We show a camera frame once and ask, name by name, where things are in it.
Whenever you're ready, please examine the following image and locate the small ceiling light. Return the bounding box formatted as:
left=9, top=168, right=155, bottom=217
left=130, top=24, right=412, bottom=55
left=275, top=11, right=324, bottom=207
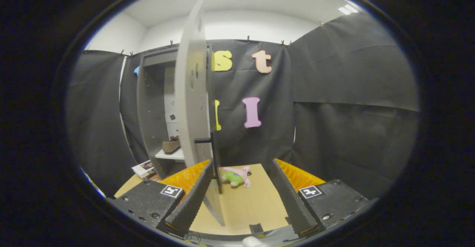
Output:
left=338, top=4, right=359, bottom=16

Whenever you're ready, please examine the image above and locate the grey shoe cabinet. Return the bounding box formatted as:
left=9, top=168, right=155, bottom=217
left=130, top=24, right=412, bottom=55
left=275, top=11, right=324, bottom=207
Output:
left=136, top=46, right=216, bottom=181

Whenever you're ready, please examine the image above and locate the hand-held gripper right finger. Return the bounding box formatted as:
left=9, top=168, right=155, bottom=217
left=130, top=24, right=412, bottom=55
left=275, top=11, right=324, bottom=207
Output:
left=269, top=158, right=375, bottom=236

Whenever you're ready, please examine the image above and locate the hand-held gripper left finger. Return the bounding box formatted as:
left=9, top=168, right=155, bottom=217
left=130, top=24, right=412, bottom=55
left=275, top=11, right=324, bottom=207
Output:
left=109, top=159, right=214, bottom=237

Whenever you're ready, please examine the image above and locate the pink green plush toy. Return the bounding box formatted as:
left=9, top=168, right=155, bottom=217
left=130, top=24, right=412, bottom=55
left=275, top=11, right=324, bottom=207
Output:
left=221, top=166, right=252, bottom=188

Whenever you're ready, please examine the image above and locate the white book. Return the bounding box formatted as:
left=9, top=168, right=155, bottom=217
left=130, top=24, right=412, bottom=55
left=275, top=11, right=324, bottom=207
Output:
left=132, top=160, right=156, bottom=179

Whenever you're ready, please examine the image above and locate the grey shoe cabinet door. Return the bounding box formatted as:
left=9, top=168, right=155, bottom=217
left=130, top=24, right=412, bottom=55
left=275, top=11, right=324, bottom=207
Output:
left=174, top=0, right=226, bottom=226

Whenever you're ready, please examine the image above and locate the black backdrop cloth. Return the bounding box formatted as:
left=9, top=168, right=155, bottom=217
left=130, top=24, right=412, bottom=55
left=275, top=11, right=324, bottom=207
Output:
left=66, top=11, right=420, bottom=199

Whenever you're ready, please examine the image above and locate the brown shoe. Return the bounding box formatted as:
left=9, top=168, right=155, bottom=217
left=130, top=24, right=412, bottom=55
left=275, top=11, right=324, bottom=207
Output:
left=162, top=136, right=181, bottom=155

